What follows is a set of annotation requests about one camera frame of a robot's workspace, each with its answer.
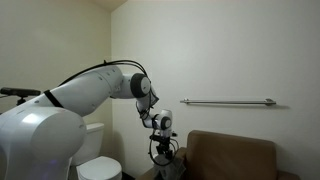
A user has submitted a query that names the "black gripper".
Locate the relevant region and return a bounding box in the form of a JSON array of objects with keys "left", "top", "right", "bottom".
[{"left": 155, "top": 135, "right": 175, "bottom": 162}]

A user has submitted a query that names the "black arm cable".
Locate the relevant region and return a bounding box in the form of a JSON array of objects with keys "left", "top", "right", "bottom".
[{"left": 58, "top": 59, "right": 179, "bottom": 167}]

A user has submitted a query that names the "white toilet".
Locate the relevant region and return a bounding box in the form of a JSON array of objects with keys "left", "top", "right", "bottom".
[{"left": 70, "top": 122, "right": 123, "bottom": 180}]

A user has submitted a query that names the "chrome wall grab bar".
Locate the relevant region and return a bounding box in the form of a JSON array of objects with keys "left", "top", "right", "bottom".
[{"left": 179, "top": 97, "right": 277, "bottom": 107}]

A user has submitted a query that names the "grey terry towel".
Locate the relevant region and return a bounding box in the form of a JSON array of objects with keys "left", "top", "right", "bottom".
[{"left": 153, "top": 154, "right": 187, "bottom": 180}]

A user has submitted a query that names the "black camera on stand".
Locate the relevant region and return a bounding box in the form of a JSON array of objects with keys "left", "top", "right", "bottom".
[{"left": 0, "top": 86, "right": 42, "bottom": 107}]

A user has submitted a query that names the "brown leather armchair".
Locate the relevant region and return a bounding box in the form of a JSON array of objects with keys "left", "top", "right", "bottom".
[{"left": 137, "top": 129, "right": 301, "bottom": 180}]

